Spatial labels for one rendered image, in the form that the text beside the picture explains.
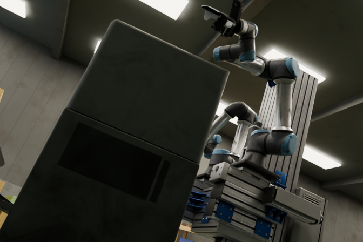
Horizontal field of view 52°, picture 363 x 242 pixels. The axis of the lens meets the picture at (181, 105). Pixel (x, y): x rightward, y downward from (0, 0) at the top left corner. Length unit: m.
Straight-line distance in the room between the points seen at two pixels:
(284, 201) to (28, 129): 8.43
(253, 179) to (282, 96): 0.47
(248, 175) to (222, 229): 0.31
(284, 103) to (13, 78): 8.78
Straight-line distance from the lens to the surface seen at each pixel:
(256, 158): 2.05
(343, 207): 13.27
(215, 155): 2.53
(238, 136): 2.71
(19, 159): 9.72
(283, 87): 2.09
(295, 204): 1.99
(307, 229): 2.36
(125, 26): 1.39
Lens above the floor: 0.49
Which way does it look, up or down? 25 degrees up
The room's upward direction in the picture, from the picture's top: 21 degrees clockwise
